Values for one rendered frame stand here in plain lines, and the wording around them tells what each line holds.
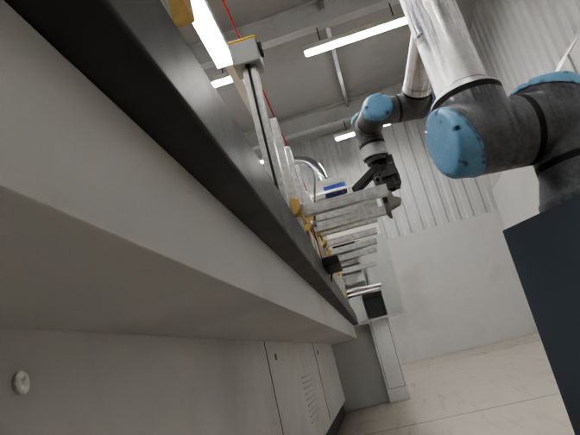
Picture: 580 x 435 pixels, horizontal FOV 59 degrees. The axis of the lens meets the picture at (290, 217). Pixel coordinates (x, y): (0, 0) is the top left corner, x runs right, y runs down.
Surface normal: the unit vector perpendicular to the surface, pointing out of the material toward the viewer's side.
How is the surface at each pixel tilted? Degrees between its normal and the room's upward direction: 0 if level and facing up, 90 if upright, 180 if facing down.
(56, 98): 90
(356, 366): 90
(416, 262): 90
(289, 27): 90
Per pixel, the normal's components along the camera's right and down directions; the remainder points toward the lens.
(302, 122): -0.22, -0.22
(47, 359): 0.96, -0.26
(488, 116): 0.01, -0.38
